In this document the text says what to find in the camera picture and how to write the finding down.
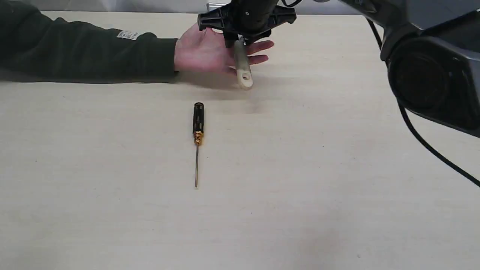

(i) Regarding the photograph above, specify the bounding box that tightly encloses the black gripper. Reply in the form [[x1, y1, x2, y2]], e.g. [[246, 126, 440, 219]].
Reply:
[[197, 0, 297, 48]]

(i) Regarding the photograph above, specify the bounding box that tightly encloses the wide wooden paint brush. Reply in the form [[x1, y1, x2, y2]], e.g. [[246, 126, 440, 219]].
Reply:
[[233, 37, 254, 90]]

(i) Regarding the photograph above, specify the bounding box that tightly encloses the black gold precision screwdriver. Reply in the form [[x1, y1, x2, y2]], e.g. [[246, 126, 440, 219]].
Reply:
[[192, 102, 204, 188]]

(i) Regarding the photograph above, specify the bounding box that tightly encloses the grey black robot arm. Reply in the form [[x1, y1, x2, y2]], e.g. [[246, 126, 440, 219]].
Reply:
[[197, 0, 480, 137]]

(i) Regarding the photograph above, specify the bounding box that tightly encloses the dark green sleeved forearm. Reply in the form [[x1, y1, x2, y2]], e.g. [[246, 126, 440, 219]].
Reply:
[[0, 0, 177, 83]]

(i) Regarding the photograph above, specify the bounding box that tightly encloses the person's open bare hand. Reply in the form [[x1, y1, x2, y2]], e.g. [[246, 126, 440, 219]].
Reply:
[[174, 23, 275, 74]]

